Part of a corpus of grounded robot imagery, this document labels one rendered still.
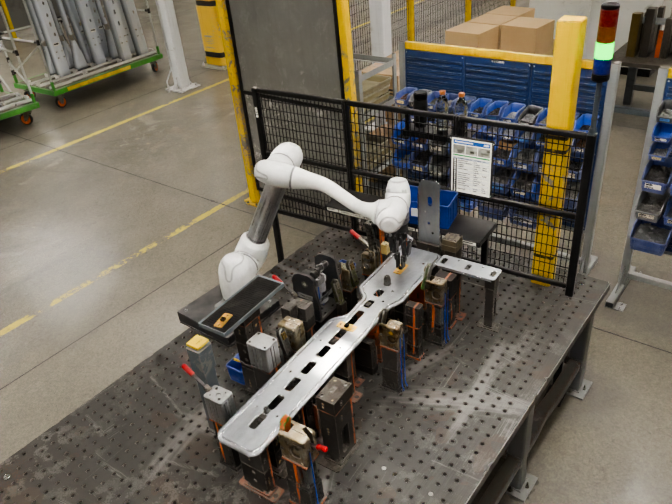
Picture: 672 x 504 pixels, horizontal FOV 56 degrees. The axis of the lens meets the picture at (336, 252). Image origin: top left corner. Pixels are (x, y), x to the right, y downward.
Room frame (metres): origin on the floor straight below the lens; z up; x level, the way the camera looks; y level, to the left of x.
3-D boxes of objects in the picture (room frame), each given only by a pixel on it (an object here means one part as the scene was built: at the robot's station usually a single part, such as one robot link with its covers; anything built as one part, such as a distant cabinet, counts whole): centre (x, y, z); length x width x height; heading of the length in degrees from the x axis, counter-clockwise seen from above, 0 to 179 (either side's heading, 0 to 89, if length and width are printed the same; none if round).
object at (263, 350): (1.86, 0.31, 0.90); 0.13 x 0.10 x 0.41; 54
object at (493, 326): (2.30, -0.69, 0.84); 0.11 x 0.06 x 0.29; 54
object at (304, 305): (2.12, 0.16, 0.89); 0.13 x 0.11 x 0.38; 54
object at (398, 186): (2.39, -0.29, 1.39); 0.13 x 0.11 x 0.16; 163
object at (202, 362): (1.83, 0.55, 0.92); 0.08 x 0.08 x 0.44; 54
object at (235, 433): (2.01, -0.01, 1.00); 1.38 x 0.22 x 0.02; 144
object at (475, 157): (2.79, -0.70, 1.30); 0.23 x 0.02 x 0.31; 54
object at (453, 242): (2.55, -0.56, 0.88); 0.08 x 0.08 x 0.36; 54
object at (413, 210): (2.81, -0.47, 1.10); 0.30 x 0.17 x 0.13; 61
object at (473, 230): (2.87, -0.39, 1.02); 0.90 x 0.22 x 0.03; 54
